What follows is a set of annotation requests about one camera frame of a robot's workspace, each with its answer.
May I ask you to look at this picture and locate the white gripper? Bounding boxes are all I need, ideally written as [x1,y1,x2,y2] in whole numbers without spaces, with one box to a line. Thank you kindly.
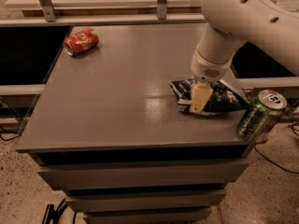
[190,50,231,114]

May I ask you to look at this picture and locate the blue chip bag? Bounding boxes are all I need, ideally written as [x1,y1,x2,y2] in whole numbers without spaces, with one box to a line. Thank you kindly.
[169,78,248,116]

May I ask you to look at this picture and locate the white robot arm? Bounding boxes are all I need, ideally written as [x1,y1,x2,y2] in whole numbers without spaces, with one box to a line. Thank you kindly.
[190,0,299,114]

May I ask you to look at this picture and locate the green soda can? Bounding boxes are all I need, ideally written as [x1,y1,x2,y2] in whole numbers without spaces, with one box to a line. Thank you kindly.
[237,90,287,142]

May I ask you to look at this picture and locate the red coke can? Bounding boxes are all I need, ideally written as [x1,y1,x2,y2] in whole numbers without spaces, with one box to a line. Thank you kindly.
[64,28,99,56]

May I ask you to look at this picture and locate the grey drawer cabinet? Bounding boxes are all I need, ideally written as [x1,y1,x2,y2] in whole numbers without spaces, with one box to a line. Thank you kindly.
[16,24,250,224]

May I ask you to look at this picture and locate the black object bottom floor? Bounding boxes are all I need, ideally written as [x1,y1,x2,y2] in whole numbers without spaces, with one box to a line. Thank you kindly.
[41,199,68,224]

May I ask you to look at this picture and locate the black floor cable right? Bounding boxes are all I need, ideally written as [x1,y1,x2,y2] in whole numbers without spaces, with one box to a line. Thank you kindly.
[254,145,299,175]

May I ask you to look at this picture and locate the metal railing frame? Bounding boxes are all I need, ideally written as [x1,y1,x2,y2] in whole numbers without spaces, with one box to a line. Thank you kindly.
[0,0,205,27]

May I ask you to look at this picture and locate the black cables left floor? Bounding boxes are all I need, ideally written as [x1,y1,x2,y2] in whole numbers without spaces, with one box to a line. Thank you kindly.
[0,96,26,142]

